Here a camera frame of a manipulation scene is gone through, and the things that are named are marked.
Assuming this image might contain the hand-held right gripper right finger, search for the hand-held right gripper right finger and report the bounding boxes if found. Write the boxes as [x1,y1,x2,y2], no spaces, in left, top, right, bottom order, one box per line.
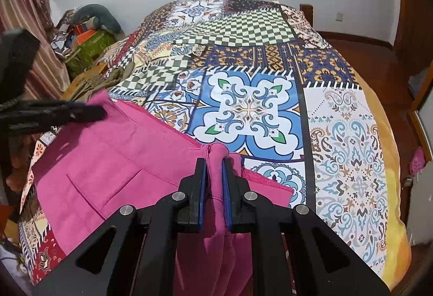
[221,159,391,296]

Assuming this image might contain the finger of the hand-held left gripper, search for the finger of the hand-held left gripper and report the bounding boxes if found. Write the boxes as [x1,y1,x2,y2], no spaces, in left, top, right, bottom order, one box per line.
[0,99,108,137]

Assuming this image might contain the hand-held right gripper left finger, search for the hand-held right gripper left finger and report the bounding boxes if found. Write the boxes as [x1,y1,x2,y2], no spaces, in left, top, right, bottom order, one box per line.
[32,158,208,296]

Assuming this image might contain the pink pants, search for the pink pants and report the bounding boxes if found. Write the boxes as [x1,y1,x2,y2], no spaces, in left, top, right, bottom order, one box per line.
[32,89,294,296]

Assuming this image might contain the striped brown curtain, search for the striped brown curtain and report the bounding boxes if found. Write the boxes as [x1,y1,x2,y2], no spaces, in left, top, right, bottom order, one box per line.
[0,0,70,101]

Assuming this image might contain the olive green cloth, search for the olive green cloth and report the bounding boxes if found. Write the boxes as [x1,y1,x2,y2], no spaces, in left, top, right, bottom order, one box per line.
[86,66,133,93]

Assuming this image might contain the orange box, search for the orange box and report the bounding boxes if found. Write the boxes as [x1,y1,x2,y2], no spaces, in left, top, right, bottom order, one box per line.
[74,25,97,45]

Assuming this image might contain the patchwork printed blanket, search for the patchwork printed blanket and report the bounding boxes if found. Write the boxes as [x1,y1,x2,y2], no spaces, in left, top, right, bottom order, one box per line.
[18,0,389,286]

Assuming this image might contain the orange yellow blanket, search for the orange yellow blanket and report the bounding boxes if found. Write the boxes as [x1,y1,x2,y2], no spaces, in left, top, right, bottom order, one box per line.
[352,69,412,291]

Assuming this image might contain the wooden bedpost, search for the wooden bedpost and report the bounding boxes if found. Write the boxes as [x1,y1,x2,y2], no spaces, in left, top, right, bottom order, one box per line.
[299,4,315,29]

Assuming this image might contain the pink clog shoe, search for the pink clog shoe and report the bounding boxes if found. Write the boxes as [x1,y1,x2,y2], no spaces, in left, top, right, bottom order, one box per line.
[409,146,426,175]

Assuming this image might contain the white appliance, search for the white appliance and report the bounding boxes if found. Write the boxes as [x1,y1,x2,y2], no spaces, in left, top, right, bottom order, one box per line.
[404,167,433,246]

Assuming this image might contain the wooden framed cabinet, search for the wooden framed cabinet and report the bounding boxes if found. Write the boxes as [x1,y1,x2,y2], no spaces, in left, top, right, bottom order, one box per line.
[408,93,433,164]

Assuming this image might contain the light grey bag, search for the light grey bag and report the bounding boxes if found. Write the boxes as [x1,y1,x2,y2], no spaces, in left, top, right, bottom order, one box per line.
[408,69,432,97]

